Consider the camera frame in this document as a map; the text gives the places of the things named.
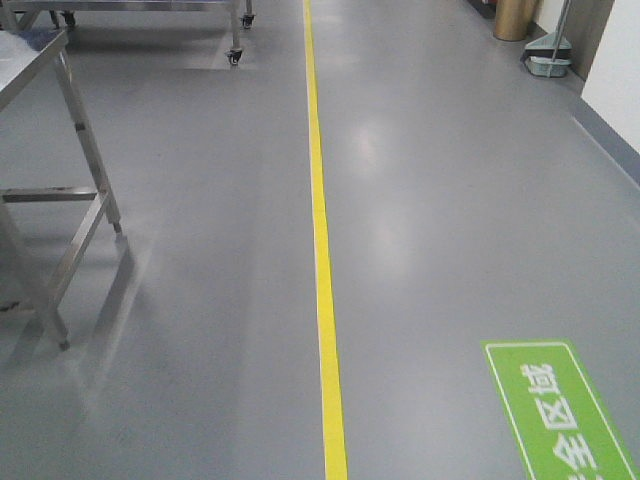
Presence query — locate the steel wheeled cart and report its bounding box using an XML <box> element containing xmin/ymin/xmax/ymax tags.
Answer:
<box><xmin>1</xmin><ymin>1</ymin><xmax>255</xmax><ymax>66</ymax></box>

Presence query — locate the grey dustpan with broom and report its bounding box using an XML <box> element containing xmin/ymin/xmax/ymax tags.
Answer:
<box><xmin>520</xmin><ymin>0</ymin><xmax>572</xmax><ymax>78</ymax></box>

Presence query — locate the tan cylindrical bin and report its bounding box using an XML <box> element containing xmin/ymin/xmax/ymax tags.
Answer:
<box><xmin>493</xmin><ymin>0</ymin><xmax>538</xmax><ymax>42</ymax></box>

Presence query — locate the stainless steel table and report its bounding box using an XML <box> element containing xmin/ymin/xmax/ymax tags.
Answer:
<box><xmin>1</xmin><ymin>29</ymin><xmax>122</xmax><ymax>351</ymax></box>

